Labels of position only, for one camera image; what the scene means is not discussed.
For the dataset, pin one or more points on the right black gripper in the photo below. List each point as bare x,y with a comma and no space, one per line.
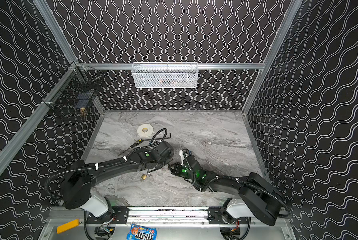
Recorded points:
176,168

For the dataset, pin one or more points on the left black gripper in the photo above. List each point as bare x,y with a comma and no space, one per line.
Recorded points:
152,168

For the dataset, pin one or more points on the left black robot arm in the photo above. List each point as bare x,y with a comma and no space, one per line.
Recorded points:
74,186

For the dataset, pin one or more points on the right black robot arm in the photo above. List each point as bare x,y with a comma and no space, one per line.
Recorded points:
264,201

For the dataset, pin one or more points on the black hex key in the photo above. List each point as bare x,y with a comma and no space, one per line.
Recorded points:
167,136

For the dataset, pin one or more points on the white tape roll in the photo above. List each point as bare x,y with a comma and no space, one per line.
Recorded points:
145,130

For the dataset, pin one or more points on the blue candy bag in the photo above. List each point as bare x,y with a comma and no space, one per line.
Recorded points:
138,232

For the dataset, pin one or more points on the brass padlock in basket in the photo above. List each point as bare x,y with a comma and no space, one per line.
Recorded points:
83,112

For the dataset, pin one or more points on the yellow block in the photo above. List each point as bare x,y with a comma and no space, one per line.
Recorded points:
68,226

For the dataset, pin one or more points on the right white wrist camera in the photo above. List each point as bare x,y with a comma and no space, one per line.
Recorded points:
183,154

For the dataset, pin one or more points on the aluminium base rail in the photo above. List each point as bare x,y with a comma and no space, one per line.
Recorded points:
179,216

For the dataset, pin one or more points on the white mesh wall basket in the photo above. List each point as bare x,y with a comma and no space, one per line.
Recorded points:
165,75

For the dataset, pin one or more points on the black wire wall basket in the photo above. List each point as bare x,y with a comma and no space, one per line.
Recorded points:
79,91

